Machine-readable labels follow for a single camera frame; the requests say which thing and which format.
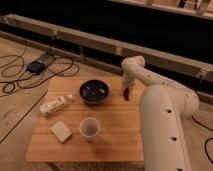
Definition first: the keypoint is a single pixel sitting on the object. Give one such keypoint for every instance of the beige sponge block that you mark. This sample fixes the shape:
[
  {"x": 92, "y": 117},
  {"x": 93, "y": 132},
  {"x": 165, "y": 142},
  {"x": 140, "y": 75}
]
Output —
[{"x": 61, "y": 131}]

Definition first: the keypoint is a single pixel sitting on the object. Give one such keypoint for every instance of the black power adapter box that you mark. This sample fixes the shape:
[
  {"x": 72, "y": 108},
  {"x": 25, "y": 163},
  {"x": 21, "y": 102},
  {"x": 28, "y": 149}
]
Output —
[{"x": 35, "y": 67}]

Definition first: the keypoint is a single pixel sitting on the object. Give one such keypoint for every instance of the white ceramic cup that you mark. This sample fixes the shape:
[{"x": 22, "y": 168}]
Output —
[{"x": 89, "y": 128}]

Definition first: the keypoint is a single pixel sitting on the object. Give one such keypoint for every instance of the dark ceramic bowl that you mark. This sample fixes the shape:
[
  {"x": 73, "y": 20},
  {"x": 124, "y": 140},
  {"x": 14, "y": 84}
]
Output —
[{"x": 94, "y": 91}]

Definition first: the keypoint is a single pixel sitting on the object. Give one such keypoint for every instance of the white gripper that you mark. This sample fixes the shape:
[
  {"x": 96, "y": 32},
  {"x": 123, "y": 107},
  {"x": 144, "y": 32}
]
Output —
[{"x": 127, "y": 81}]

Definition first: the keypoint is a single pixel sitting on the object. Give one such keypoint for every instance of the wooden table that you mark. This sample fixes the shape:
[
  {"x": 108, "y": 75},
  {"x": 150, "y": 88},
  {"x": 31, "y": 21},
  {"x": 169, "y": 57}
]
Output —
[{"x": 119, "y": 139}]

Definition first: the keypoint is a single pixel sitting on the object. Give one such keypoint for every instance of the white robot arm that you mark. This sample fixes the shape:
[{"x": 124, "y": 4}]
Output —
[{"x": 162, "y": 104}]

